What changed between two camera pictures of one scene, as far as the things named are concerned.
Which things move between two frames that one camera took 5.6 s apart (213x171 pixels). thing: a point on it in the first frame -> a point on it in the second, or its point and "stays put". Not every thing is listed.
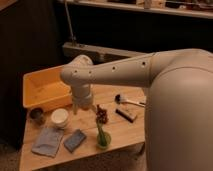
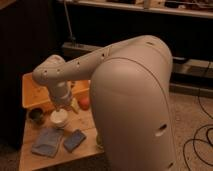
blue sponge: (75, 140) stays put
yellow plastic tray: (45, 89) stays put
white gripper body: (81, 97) -> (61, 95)
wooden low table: (59, 134) stays put
